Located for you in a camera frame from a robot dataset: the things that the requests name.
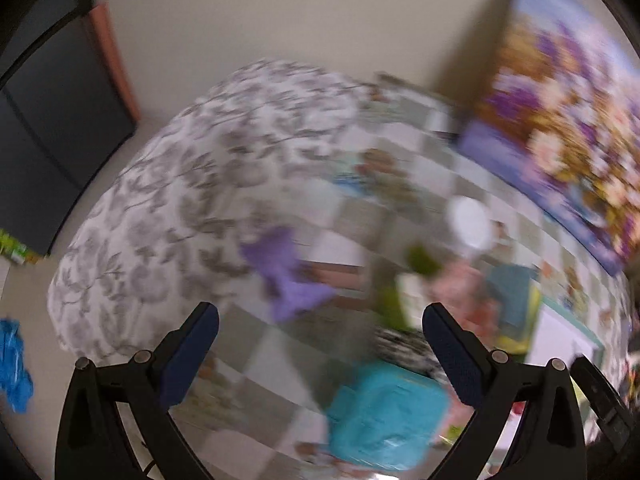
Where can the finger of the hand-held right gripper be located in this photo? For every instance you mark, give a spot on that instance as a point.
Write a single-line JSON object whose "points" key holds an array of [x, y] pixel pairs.
{"points": [[597, 390]]}

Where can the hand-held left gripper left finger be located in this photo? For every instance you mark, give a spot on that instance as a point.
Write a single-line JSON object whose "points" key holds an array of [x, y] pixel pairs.
{"points": [[190, 355]]}

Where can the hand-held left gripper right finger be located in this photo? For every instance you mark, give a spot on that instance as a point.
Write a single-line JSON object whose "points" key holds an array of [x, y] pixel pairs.
{"points": [[455, 355]]}

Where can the teal box with white inside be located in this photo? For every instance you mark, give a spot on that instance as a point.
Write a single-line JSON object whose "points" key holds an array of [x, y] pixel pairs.
{"points": [[562, 340]]}

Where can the purple cloth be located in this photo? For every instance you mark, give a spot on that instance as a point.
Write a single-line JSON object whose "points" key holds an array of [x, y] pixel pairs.
{"points": [[285, 270]]}

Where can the leopard print scrunchie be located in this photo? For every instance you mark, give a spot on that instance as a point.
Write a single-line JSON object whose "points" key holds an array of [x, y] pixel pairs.
{"points": [[400, 352]]}

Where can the pink white striped cloth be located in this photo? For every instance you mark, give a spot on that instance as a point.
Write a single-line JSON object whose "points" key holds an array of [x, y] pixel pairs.
{"points": [[462, 300]]}

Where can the blue face mask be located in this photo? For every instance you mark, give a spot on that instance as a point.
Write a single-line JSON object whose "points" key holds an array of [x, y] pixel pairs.
{"points": [[512, 295]]}

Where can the teal plush toy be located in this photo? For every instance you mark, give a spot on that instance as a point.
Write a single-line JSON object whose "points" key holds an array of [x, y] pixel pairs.
{"points": [[385, 415]]}

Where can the checked printed tablecloth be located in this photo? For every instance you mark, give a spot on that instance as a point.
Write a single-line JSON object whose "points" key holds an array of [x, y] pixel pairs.
{"points": [[320, 355]]}

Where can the white bottle with green label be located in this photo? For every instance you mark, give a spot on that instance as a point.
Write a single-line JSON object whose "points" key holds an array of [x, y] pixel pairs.
{"points": [[467, 222]]}

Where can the blue cloth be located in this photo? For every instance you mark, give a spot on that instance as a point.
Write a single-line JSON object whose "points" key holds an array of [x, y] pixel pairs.
{"points": [[12, 365]]}

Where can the green packet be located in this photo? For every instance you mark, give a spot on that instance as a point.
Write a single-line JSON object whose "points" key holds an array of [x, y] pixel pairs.
{"points": [[15, 250]]}

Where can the flower painting canvas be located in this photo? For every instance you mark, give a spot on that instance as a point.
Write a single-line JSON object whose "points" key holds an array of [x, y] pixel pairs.
{"points": [[555, 125]]}

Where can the dark cabinet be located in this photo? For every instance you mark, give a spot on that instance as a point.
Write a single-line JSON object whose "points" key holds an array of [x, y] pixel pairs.
{"points": [[55, 110]]}

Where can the orange board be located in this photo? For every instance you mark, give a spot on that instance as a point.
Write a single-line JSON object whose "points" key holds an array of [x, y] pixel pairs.
{"points": [[115, 60]]}

